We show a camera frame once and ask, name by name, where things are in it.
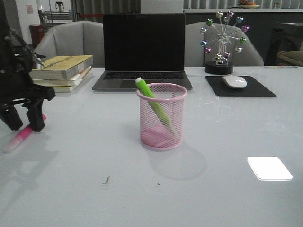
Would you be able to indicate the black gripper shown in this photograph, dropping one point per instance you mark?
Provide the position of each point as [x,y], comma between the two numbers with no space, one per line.
[16,83]

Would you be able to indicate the pink highlighter pen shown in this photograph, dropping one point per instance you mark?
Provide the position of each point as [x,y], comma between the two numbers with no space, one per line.
[18,139]

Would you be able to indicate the green highlighter pen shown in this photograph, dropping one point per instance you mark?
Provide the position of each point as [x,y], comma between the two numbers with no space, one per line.
[157,108]

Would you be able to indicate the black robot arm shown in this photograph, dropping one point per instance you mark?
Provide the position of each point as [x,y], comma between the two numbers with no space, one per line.
[10,41]

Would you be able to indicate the pink mesh pen holder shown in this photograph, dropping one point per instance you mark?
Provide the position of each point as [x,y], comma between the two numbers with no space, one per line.
[153,134]

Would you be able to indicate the bottom yellow book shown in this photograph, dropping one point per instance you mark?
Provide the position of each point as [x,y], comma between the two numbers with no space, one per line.
[64,88]

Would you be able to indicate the yellow book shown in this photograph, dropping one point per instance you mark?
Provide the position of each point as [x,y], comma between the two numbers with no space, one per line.
[62,67]
[64,88]

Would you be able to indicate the top yellow book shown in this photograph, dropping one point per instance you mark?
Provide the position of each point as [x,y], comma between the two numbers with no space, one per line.
[62,67]

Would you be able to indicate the middle cream book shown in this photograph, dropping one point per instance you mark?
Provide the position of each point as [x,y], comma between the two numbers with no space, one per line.
[54,82]

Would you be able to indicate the red trash bin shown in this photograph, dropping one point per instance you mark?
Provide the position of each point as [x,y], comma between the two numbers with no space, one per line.
[37,34]

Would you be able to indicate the left grey armchair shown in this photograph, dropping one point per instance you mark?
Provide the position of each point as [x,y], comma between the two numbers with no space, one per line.
[75,38]

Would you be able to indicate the grey armchair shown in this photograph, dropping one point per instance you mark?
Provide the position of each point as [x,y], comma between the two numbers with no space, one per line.
[75,38]
[201,46]

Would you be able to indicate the dark grey laptop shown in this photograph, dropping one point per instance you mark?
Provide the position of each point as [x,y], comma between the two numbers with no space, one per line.
[150,46]

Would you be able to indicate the white box behind laptop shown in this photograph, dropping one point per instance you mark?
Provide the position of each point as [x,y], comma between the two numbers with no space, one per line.
[162,6]

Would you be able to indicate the right grey armchair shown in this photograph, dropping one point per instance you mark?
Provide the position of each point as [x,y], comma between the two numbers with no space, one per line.
[201,46]

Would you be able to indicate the white computer mouse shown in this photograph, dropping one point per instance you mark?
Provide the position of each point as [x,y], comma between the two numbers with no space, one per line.
[236,82]

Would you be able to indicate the ferris wheel desk toy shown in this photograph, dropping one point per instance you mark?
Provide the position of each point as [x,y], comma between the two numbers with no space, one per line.
[220,63]

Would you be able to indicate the fruit bowl on counter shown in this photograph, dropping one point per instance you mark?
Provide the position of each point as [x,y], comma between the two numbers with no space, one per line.
[246,4]

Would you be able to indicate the olive cushion seat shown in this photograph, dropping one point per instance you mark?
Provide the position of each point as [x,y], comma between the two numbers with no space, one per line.
[294,58]

